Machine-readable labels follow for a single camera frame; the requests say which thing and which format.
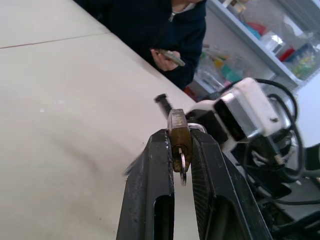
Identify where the smartphone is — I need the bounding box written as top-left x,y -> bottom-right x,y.
155,48 -> 187,67

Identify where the small silver key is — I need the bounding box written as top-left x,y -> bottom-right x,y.
177,147 -> 189,187

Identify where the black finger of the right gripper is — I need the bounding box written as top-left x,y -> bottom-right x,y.
153,93 -> 174,121

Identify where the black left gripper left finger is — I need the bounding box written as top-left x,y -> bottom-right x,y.
115,128 -> 176,240

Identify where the person in dark jacket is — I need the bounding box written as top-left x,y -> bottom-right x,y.
72,0 -> 208,91

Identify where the brass padlock with silver shackle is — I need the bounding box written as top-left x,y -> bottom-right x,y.
166,108 -> 207,173

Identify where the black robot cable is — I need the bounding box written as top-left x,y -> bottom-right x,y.
241,78 -> 307,183

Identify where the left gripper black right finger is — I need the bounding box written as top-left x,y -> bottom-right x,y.
189,129 -> 274,240

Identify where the clear plastic box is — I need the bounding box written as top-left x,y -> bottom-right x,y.
259,30 -> 287,55

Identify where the person's bare hand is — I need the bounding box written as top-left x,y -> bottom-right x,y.
150,47 -> 181,73

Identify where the white storage shelf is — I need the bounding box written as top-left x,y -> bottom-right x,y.
185,0 -> 320,101

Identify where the red plastic item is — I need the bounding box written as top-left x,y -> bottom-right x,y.
245,21 -> 267,35

